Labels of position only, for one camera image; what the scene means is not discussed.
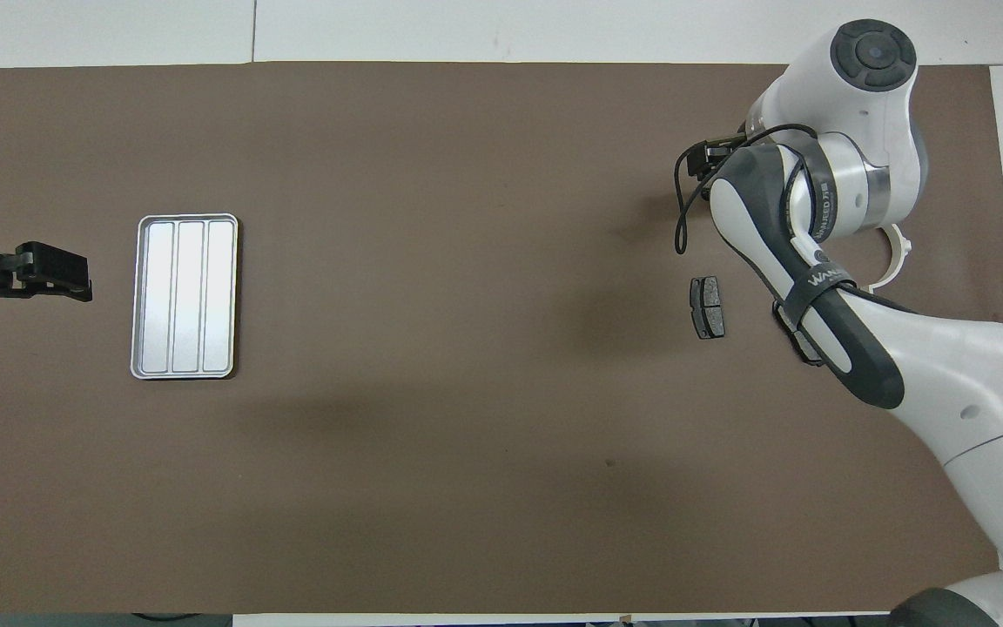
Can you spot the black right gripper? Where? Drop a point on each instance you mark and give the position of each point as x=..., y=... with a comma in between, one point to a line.
x=719, y=155

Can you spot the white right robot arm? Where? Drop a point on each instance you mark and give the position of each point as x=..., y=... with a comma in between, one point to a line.
x=972, y=383

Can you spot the silver metal tray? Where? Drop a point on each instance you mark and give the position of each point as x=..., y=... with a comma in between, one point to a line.
x=185, y=296

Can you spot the dark grey brake pad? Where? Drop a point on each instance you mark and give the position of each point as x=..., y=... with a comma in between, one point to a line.
x=708, y=307
x=808, y=353

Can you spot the brown table mat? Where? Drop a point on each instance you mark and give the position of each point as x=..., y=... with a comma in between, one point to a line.
x=467, y=435

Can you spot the white curved plastic bracket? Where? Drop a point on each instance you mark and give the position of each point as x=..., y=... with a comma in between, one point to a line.
x=902, y=254

